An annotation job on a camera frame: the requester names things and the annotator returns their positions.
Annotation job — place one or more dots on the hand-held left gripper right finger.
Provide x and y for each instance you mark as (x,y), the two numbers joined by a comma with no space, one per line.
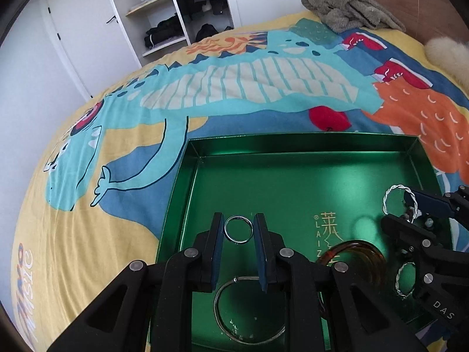
(261,245)

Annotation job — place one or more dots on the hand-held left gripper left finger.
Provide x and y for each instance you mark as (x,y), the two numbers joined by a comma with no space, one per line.
(219,242)

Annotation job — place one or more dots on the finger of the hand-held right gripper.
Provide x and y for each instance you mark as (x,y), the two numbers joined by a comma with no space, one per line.
(425,200)
(439,271)

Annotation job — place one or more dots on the twisted silver hoop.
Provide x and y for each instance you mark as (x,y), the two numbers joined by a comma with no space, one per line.
(398,282)
(384,198)

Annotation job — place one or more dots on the thin silver bangle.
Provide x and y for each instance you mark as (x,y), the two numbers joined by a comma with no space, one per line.
(216,300)

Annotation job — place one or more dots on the green metal tray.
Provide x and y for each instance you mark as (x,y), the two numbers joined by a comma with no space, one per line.
(293,183)

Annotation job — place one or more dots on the amber bangle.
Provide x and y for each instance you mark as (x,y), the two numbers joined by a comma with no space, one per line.
(366,251)

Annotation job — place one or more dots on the grey-green towel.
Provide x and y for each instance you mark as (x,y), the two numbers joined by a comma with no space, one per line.
(348,11)

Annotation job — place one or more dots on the black bag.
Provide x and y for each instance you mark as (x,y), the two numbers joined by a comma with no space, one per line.
(212,33)

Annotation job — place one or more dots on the folded black clothes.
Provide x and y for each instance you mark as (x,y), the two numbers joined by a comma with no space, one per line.
(163,31)

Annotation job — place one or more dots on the white door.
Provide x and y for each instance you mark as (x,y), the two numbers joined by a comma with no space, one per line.
(84,36)

